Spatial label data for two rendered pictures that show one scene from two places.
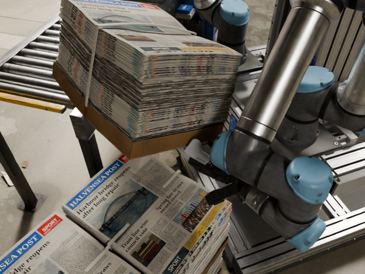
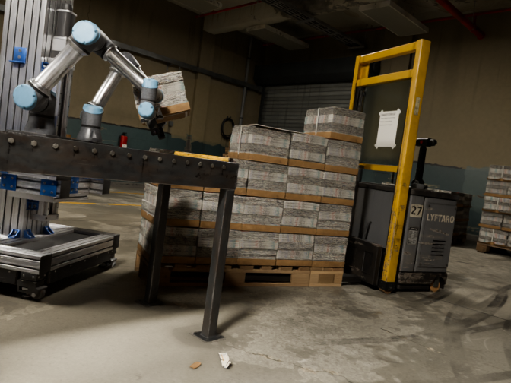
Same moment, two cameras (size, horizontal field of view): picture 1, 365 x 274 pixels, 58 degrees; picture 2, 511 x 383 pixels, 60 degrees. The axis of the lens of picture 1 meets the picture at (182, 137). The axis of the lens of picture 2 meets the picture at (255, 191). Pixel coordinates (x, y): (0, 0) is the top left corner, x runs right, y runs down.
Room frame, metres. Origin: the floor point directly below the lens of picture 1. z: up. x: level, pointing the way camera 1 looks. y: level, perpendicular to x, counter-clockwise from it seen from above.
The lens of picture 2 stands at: (2.76, 1.91, 0.79)
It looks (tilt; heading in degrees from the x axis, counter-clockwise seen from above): 3 degrees down; 208
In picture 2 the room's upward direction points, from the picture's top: 8 degrees clockwise
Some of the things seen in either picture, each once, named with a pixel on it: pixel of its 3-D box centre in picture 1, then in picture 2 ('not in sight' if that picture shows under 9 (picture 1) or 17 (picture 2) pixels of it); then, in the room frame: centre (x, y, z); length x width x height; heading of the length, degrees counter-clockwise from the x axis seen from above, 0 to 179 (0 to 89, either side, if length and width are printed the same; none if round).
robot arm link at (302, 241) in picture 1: (292, 219); not in sight; (0.35, -0.22, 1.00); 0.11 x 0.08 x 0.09; 38
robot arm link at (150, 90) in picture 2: not in sight; (150, 91); (1.08, 0.36, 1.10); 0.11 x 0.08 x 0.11; 29
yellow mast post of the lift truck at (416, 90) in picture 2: not in sight; (404, 162); (-0.60, 1.30, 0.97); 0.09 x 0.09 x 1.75; 54
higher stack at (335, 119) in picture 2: not in sight; (323, 196); (-0.44, 0.78, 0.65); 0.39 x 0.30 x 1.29; 54
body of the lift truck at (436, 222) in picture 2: not in sight; (398, 233); (-1.09, 1.25, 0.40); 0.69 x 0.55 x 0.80; 54
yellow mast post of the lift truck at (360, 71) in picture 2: not in sight; (348, 159); (-0.99, 0.76, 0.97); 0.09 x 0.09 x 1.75; 54
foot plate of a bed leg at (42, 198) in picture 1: (31, 201); (208, 334); (1.06, 0.86, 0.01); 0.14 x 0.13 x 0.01; 73
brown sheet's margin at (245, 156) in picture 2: not in sight; (256, 158); (0.04, 0.43, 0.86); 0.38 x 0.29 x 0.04; 54
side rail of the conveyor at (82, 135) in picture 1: (144, 42); not in sight; (1.53, 0.19, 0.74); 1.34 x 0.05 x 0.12; 163
